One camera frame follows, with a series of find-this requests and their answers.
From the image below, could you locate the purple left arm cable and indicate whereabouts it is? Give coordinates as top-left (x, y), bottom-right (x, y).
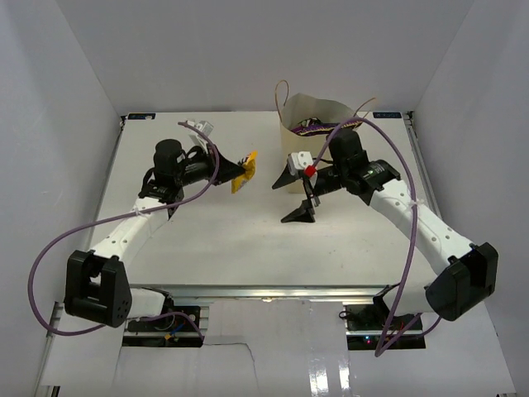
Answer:
top-left (31, 119), bottom-right (220, 344)

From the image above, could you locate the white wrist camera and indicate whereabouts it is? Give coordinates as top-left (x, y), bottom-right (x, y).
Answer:
top-left (287, 151), bottom-right (317, 183)
top-left (178, 120), bottom-right (216, 155)

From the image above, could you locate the blue table label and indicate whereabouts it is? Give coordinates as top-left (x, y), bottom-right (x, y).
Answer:
top-left (372, 112), bottom-right (402, 119)
top-left (126, 112), bottom-right (156, 121)

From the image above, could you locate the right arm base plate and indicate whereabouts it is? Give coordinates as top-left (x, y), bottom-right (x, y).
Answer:
top-left (339, 301), bottom-right (427, 352)

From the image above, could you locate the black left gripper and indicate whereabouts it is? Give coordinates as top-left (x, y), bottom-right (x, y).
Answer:
top-left (174, 143), bottom-right (244, 187)

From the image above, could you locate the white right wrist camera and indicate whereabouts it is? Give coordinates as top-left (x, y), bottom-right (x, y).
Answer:
top-left (287, 151), bottom-right (317, 183)

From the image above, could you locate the left blue table label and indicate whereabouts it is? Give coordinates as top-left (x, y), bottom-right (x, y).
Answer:
top-left (126, 112), bottom-right (156, 121)

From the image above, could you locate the dark purple nut snack bag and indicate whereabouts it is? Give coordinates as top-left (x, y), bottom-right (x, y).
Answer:
top-left (291, 117), bottom-right (338, 137)

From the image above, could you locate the right blue table label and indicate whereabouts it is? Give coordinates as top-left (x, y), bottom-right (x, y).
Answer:
top-left (372, 112), bottom-right (402, 119)

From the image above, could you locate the aluminium front rail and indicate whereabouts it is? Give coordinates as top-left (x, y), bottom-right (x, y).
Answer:
top-left (133, 285), bottom-right (384, 302)

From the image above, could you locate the yellow M&M's packet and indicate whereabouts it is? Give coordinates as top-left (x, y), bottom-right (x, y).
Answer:
top-left (231, 151), bottom-right (258, 194)

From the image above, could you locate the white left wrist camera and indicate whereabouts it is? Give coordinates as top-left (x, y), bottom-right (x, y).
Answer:
top-left (178, 120), bottom-right (216, 155)

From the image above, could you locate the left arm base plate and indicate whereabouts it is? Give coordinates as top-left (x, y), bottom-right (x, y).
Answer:
top-left (126, 305), bottom-right (201, 335)

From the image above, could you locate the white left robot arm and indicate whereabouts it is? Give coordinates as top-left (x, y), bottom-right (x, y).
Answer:
top-left (64, 139), bottom-right (255, 330)

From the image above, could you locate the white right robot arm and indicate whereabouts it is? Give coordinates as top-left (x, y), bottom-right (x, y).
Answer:
top-left (272, 127), bottom-right (498, 330)

